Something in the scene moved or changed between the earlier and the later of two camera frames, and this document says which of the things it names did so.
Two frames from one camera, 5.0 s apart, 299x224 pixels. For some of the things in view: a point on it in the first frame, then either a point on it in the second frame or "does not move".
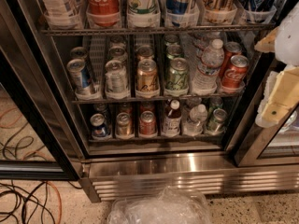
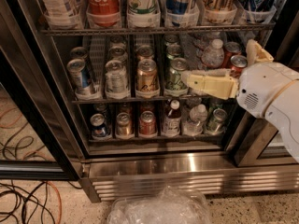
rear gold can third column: x=145 y=51 does not move
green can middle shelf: x=177 y=74 does not move
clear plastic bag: x=169 y=205 does not move
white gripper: x=288 y=42 to x=261 y=85
